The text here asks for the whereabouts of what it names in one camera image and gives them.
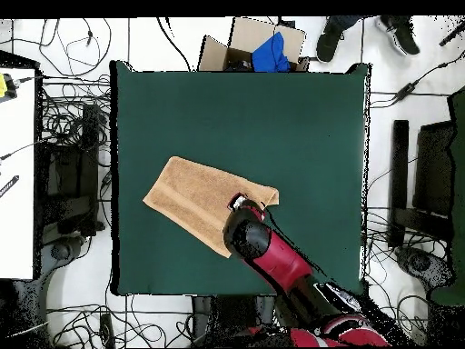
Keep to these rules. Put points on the orange terry towel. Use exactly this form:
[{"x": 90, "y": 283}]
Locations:
[{"x": 196, "y": 192}]

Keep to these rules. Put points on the dark green table cloth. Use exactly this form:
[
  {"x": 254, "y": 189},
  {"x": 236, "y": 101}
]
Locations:
[{"x": 236, "y": 109}]

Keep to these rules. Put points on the blue cloth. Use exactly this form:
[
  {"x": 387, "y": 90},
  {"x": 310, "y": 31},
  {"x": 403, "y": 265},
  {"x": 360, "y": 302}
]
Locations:
[{"x": 269, "y": 54}]

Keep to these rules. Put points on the brown cardboard box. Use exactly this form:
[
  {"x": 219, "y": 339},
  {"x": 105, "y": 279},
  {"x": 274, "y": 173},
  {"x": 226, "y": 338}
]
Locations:
[{"x": 250, "y": 36}]

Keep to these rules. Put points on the black equipment stand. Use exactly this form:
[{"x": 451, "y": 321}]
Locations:
[{"x": 89, "y": 163}]

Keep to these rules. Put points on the person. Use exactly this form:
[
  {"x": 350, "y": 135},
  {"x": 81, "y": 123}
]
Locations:
[{"x": 328, "y": 43}]

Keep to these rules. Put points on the black power adapter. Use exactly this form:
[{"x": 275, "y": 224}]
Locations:
[{"x": 405, "y": 92}]

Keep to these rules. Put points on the black power strip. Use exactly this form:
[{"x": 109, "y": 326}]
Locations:
[{"x": 107, "y": 331}]

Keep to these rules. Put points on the dark green draped cloth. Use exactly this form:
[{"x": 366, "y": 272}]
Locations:
[{"x": 458, "y": 181}]

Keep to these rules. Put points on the white table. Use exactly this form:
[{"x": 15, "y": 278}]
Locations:
[{"x": 16, "y": 181}]

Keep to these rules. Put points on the black bar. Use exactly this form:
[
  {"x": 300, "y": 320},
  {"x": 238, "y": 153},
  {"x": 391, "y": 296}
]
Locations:
[{"x": 9, "y": 186}]

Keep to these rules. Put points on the black rod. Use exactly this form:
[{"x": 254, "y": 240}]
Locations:
[{"x": 452, "y": 34}]

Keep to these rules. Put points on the yellow black tool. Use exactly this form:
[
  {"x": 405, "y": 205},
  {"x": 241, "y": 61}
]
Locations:
[{"x": 5, "y": 87}]

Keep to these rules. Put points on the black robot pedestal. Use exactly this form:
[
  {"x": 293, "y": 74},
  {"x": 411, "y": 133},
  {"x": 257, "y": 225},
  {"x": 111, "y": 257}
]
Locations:
[{"x": 232, "y": 320}]

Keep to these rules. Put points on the black upright post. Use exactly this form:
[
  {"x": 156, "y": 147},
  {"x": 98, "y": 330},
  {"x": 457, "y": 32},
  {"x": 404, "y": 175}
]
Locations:
[{"x": 399, "y": 163}]

